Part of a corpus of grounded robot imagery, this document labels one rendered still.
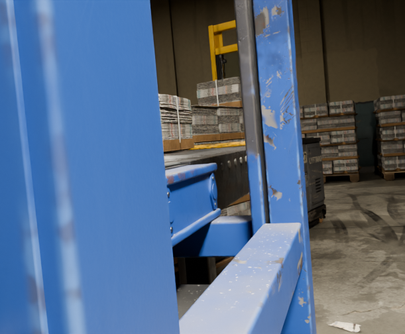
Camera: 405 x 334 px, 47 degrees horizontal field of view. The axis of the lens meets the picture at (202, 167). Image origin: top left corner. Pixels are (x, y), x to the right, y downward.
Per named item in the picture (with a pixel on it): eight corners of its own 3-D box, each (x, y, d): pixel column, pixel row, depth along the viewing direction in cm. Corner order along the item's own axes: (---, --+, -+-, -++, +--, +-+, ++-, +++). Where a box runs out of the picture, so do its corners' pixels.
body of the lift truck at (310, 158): (235, 229, 431) (228, 143, 427) (262, 219, 476) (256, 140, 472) (306, 232, 392) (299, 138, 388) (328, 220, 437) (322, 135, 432)
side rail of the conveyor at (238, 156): (275, 169, 213) (273, 143, 212) (287, 168, 211) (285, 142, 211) (170, 228, 85) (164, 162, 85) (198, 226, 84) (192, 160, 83)
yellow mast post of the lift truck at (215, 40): (224, 222, 421) (207, 26, 411) (229, 220, 428) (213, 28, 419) (232, 222, 415) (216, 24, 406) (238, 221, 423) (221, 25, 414)
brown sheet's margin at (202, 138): (150, 146, 313) (149, 139, 313) (175, 144, 337) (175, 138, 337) (196, 142, 292) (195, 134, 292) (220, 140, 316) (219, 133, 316)
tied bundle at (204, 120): (150, 147, 313) (146, 112, 312) (175, 144, 337) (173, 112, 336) (196, 143, 292) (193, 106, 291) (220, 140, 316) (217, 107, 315)
